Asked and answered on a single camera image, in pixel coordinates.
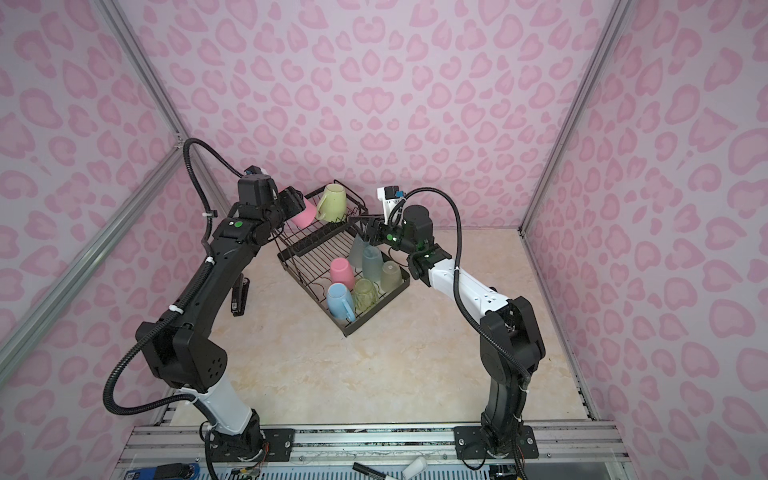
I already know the black marker pen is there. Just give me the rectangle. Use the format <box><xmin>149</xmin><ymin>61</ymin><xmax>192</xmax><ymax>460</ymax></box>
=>
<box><xmin>352</xmin><ymin>462</ymin><xmax>392</xmax><ymax>480</ymax></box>

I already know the black wire dish rack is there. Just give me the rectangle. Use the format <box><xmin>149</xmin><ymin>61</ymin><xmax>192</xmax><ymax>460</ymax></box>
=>
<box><xmin>277</xmin><ymin>187</ymin><xmax>410</xmax><ymax>337</ymax></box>

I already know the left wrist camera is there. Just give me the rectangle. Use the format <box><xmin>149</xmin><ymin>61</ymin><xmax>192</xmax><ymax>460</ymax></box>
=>
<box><xmin>243</xmin><ymin>165</ymin><xmax>270</xmax><ymax>177</ymax></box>

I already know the black stapler left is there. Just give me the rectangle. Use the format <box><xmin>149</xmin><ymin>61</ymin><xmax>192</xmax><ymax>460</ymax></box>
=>
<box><xmin>230</xmin><ymin>274</ymin><xmax>250</xmax><ymax>317</ymax></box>

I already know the green transparent cup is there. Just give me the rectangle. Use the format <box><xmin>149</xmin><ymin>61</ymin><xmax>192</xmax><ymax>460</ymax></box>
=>
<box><xmin>352</xmin><ymin>278</ymin><xmax>380</xmax><ymax>314</ymax></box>

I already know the pink cup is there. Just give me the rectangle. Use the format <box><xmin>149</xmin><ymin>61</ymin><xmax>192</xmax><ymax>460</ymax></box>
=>
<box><xmin>290</xmin><ymin>199</ymin><xmax>317</xmax><ymax>229</ymax></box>
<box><xmin>329</xmin><ymin>257</ymin><xmax>356</xmax><ymax>291</ymax></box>

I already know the light green mug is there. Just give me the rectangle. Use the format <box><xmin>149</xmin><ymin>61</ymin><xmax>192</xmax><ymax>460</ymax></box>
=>
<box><xmin>316</xmin><ymin>183</ymin><xmax>347</xmax><ymax>223</ymax></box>

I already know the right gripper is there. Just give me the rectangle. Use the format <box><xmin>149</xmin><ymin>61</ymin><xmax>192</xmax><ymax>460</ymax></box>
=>
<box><xmin>350</xmin><ymin>214</ymin><xmax>421</xmax><ymax>256</ymax></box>

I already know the teal frosted tumbler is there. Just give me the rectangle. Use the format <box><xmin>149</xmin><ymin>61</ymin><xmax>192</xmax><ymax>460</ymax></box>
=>
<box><xmin>348</xmin><ymin>235</ymin><xmax>368</xmax><ymax>270</ymax></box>
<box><xmin>362</xmin><ymin>245</ymin><xmax>384</xmax><ymax>282</ymax></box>

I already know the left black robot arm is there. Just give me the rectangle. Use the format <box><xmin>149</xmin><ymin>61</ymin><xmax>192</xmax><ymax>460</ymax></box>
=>
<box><xmin>102</xmin><ymin>138</ymin><xmax>306</xmax><ymax>461</ymax></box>

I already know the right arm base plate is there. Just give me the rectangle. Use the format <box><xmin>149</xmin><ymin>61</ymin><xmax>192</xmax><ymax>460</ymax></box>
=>
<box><xmin>452</xmin><ymin>425</ymin><xmax>540</xmax><ymax>460</ymax></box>

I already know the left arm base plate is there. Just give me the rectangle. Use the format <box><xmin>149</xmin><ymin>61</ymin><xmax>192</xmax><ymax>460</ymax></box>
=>
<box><xmin>204</xmin><ymin>428</ymin><xmax>296</xmax><ymax>463</ymax></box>

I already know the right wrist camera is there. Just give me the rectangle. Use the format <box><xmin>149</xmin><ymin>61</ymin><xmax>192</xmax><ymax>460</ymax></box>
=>
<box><xmin>377</xmin><ymin>185</ymin><xmax>405</xmax><ymax>225</ymax></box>

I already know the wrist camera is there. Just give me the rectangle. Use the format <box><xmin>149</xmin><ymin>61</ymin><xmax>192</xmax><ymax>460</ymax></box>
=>
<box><xmin>377</xmin><ymin>185</ymin><xmax>405</xmax><ymax>225</ymax></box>
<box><xmin>243</xmin><ymin>165</ymin><xmax>270</xmax><ymax>177</ymax></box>

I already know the blue mug white inside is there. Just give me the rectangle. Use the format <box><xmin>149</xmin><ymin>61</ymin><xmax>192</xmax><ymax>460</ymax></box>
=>
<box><xmin>326</xmin><ymin>283</ymin><xmax>356</xmax><ymax>322</ymax></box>

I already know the white small bottle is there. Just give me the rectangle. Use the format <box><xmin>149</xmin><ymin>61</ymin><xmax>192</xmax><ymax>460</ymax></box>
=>
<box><xmin>402</xmin><ymin>456</ymin><xmax>428</xmax><ymax>480</ymax></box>

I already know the blue black tool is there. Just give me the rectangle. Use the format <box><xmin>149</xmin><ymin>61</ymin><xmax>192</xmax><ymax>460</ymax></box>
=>
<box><xmin>123</xmin><ymin>463</ymin><xmax>200</xmax><ymax>480</ymax></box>

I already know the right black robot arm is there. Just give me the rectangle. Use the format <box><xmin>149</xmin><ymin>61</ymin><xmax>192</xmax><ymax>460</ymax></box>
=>
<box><xmin>358</xmin><ymin>185</ymin><xmax>546</xmax><ymax>462</ymax></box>

